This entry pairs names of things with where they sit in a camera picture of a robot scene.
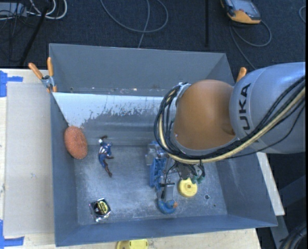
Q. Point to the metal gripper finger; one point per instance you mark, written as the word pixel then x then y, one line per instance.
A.
pixel 164 193
pixel 170 192

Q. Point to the blue toy animal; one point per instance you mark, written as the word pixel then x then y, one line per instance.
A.
pixel 166 207

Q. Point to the yellow round disc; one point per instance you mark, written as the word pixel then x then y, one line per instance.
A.
pixel 187 188

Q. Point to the clear plastic thing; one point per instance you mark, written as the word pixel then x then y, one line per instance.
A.
pixel 154 150

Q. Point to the black and yellow tape measure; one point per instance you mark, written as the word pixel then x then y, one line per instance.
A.
pixel 100 208

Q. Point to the blue and red toy figure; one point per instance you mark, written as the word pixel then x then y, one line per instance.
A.
pixel 104 153

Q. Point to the orange round scouring pad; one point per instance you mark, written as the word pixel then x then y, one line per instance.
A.
pixel 75 142

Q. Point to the grey metal bin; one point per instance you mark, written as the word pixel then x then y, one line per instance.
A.
pixel 133 69

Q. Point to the pale flat board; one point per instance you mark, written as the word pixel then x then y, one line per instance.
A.
pixel 27 152

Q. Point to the blue plastic toy frame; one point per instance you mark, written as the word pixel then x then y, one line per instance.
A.
pixel 155 171

